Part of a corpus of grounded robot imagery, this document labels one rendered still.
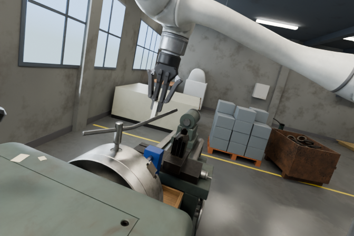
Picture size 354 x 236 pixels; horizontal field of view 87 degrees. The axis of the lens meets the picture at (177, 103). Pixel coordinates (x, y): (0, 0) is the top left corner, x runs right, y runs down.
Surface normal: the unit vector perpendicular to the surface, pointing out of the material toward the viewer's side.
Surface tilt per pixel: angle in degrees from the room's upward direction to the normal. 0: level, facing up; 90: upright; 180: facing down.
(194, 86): 90
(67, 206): 0
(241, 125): 90
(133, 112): 90
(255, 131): 90
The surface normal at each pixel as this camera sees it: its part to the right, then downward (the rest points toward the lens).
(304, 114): -0.15, 0.16
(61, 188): 0.22, -0.96
